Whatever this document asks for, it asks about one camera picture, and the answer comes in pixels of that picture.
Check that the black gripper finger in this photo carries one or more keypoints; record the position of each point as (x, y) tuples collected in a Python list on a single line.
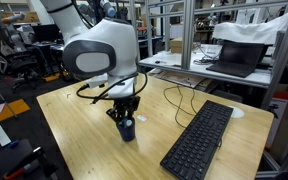
[(124, 120), (113, 114)]

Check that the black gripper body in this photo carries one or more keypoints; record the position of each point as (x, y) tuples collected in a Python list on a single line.
[(126, 106)]

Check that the white capped marker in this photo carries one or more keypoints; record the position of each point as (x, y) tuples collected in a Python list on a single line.
[(128, 123)]

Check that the dark blue plastic cup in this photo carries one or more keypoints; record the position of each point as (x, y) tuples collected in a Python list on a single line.
[(127, 134)]

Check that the grey blue background robot arm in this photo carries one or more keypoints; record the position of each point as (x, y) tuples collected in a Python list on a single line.
[(97, 8)]

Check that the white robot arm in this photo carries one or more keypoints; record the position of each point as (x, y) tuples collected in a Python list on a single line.
[(106, 53)]

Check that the small red white sticker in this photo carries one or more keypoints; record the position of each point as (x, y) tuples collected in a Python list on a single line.
[(142, 117)]

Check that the black computer keyboard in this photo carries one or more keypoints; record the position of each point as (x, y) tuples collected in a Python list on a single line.
[(192, 153)]

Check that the cardboard box on shelf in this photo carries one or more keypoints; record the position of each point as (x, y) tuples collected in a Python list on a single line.
[(177, 45)]

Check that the black office chair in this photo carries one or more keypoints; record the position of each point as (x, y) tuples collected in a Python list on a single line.
[(27, 66)]

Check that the black computer monitor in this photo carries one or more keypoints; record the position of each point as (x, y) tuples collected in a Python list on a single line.
[(48, 32)]

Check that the white round table grommet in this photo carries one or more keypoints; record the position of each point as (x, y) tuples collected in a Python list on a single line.
[(237, 112)]

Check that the black open laptop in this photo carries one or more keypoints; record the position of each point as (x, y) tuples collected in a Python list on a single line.
[(238, 59)]

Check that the white cloth sheet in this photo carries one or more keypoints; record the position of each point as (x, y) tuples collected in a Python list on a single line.
[(264, 33)]

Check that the orange handled black tool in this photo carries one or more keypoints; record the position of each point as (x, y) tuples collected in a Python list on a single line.
[(36, 158)]

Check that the aluminium frame shelf rack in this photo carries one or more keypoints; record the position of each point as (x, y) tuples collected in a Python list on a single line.
[(269, 82)]

